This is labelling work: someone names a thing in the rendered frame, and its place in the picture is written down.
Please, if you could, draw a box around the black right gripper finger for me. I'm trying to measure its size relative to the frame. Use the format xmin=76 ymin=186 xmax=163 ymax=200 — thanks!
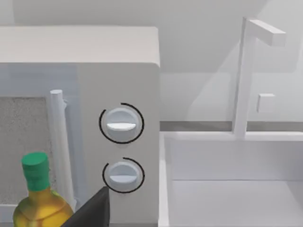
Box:
xmin=60 ymin=186 xmax=111 ymax=227

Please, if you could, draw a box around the small microwave knob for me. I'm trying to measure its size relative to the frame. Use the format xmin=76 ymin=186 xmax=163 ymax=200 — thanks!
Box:
xmin=107 ymin=162 xmax=140 ymax=188

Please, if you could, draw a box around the yellow bottle with green cap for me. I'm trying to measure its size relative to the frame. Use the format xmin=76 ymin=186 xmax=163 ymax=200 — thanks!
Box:
xmin=12 ymin=152 xmax=74 ymax=227

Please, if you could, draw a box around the large microwave knob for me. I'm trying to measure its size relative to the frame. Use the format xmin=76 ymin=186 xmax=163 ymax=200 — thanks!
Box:
xmin=104 ymin=107 xmax=139 ymax=140

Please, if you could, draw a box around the microwave door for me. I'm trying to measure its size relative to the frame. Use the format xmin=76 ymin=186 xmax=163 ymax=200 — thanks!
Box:
xmin=0 ymin=65 xmax=82 ymax=224

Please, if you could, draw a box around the pale microwave oven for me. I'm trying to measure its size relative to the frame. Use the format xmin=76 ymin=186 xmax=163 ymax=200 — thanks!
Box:
xmin=0 ymin=26 xmax=161 ymax=227

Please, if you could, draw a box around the white sink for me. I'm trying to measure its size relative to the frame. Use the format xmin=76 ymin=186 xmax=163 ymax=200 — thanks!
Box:
xmin=158 ymin=131 xmax=303 ymax=227

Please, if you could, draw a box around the tall white tap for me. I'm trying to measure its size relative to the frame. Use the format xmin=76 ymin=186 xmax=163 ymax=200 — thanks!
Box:
xmin=233 ymin=16 xmax=286 ymax=138

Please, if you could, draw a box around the microwave door handle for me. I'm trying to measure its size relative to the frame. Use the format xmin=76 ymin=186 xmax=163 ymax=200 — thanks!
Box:
xmin=50 ymin=89 xmax=77 ymax=210

